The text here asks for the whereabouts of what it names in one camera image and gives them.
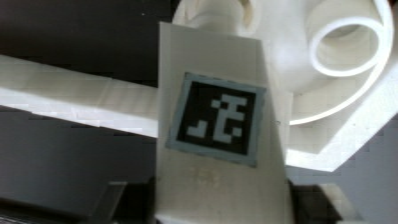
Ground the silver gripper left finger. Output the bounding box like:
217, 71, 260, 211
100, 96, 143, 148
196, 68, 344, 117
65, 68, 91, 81
79, 182, 157, 224

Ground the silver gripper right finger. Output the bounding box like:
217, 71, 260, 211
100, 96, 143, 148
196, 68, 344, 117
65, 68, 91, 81
290, 183, 368, 224

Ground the white stool leg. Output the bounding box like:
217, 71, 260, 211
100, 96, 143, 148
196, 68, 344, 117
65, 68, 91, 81
155, 23, 294, 224

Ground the white U-shaped fence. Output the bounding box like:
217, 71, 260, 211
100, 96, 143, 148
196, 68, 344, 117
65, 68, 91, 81
0, 55, 398, 172

